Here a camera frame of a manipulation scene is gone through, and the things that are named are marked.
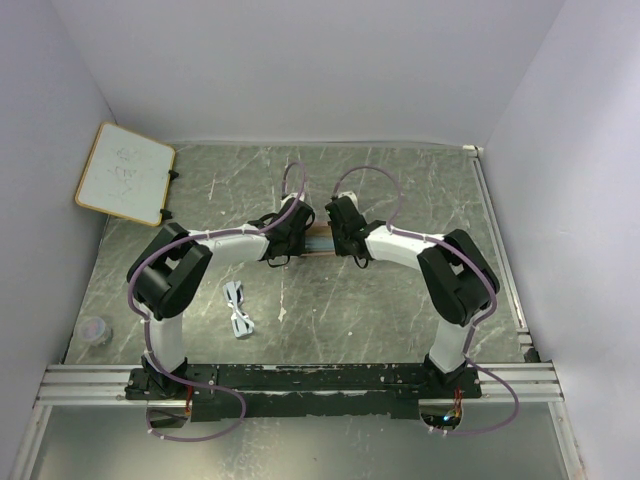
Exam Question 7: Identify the light blue cleaning cloth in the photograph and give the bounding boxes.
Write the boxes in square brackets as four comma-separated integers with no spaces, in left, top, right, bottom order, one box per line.
[305,237,334,253]

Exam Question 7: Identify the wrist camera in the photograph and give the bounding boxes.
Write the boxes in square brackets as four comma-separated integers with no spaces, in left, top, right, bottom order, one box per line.
[281,192,298,203]
[338,191,358,205]

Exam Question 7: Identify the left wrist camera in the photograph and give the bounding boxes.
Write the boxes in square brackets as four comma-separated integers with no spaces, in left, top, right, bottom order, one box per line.
[281,192,298,203]

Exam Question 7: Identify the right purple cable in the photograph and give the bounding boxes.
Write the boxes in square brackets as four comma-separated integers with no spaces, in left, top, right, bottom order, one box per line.
[333,167,520,437]

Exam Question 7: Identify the purple cable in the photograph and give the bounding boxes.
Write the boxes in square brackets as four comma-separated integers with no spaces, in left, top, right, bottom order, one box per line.
[128,162,307,442]
[333,167,520,437]

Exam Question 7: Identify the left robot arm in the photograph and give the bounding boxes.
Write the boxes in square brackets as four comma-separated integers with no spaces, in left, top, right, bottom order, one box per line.
[127,196,315,399]

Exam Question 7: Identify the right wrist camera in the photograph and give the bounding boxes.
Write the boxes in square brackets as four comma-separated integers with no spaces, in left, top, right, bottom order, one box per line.
[338,191,358,205]

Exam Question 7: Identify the pink glasses case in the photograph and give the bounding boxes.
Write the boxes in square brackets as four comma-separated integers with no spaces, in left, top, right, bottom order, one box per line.
[304,222,335,256]

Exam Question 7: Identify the small whiteboard with orange frame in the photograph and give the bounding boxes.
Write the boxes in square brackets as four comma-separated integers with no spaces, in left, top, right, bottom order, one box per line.
[75,122,176,227]

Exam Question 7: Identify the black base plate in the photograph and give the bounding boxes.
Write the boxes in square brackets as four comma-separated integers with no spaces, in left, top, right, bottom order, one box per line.
[124,363,481,422]

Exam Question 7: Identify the aluminium rail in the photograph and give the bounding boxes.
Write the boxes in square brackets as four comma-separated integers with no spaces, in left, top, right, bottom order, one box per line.
[36,363,565,405]

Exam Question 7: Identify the white sunglasses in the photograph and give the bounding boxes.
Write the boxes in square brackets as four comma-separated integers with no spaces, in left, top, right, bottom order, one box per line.
[223,281,255,339]

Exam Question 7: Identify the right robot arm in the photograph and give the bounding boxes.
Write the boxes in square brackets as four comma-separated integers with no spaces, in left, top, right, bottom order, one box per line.
[325,195,500,398]

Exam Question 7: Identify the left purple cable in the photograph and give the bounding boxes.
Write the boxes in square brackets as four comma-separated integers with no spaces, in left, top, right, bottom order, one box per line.
[128,162,307,442]

